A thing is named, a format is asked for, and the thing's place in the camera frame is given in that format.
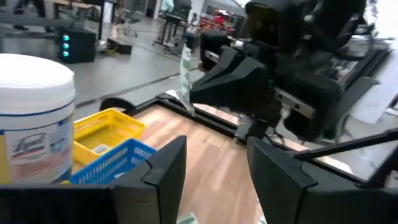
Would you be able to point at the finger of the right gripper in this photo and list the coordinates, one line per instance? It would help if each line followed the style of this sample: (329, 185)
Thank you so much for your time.
(236, 90)
(233, 60)

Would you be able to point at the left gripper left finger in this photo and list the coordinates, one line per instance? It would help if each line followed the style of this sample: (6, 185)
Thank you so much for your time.
(155, 193)

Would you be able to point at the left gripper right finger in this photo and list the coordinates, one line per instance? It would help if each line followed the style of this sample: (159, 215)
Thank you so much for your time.
(280, 186)

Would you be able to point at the green striped white packet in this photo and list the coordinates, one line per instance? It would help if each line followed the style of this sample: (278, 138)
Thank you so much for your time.
(186, 71)
(188, 219)

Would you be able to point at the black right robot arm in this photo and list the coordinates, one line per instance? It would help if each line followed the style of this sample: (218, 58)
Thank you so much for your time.
(326, 25)

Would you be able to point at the blue plastic basket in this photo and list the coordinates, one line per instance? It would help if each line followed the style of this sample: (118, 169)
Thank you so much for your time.
(109, 165)

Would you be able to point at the white packet with red print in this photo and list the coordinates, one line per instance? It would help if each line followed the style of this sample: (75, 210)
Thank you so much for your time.
(101, 148)

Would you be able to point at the black background desk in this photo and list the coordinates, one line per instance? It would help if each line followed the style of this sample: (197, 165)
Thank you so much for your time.
(169, 18)

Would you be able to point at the yellow plastic basket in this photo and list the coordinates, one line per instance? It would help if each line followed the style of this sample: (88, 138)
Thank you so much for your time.
(93, 124)

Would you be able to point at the grey office chair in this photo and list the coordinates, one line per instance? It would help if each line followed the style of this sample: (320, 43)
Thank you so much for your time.
(130, 18)

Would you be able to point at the black box on floor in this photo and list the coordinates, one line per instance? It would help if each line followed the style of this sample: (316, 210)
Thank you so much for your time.
(119, 46)

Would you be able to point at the black computer tower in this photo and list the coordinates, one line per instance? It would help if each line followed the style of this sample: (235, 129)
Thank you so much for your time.
(77, 46)

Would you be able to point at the white disinfecting wipes canister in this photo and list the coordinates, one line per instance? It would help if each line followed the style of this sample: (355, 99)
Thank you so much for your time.
(34, 93)

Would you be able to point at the grey workbench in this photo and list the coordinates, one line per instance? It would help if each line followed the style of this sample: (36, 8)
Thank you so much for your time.
(31, 20)

